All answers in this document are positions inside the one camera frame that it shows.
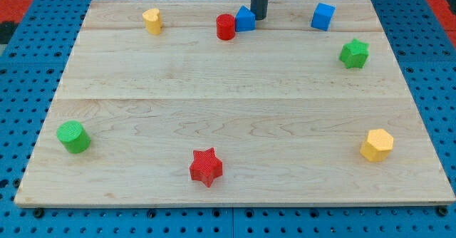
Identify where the wooden board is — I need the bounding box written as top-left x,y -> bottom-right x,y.
15,0 -> 455,208

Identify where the yellow heart block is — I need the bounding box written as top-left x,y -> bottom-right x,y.
142,8 -> 162,36

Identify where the blue cube block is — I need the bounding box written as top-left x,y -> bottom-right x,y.
311,3 -> 336,31

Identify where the red star block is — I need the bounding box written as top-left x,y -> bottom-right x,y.
189,148 -> 223,187

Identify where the green cylinder block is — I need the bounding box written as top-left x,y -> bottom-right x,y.
56,120 -> 91,154

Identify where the blue triangle block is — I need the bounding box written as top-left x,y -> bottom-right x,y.
235,6 -> 256,32

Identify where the yellow hexagon block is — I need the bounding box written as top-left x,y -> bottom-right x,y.
360,129 -> 394,162

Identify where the red cylinder block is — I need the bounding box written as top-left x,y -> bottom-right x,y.
216,14 -> 236,41

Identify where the green star block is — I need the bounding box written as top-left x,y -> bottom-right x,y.
339,38 -> 369,68

